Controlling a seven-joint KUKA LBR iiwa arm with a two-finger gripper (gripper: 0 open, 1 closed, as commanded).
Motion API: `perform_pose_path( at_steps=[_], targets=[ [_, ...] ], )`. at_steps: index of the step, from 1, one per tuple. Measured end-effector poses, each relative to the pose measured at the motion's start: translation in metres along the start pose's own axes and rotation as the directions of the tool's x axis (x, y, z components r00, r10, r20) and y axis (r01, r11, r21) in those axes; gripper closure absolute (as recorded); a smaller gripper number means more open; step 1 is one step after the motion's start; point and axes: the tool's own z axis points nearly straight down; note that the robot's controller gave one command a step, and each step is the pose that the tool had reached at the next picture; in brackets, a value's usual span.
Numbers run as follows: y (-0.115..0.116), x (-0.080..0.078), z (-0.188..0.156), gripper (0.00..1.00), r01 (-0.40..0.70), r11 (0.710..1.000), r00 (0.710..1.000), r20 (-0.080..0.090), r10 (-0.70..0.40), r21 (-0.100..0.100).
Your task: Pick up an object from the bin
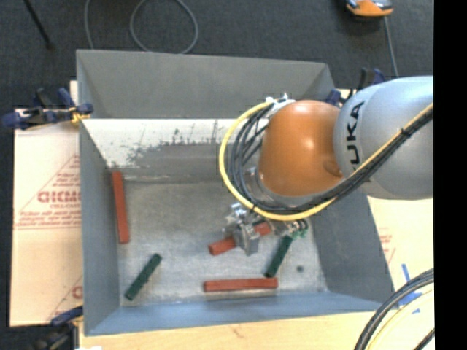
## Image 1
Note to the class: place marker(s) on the dark green flat block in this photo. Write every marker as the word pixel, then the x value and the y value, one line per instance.
pixel 278 256
pixel 143 276

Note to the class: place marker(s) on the grey metal bin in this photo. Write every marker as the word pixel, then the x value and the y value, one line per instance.
pixel 175 217

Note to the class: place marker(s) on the red-brown block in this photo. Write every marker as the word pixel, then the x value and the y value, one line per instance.
pixel 120 207
pixel 241 284
pixel 221 246

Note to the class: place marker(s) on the brown cardboard board red print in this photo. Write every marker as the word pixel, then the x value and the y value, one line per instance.
pixel 44 232

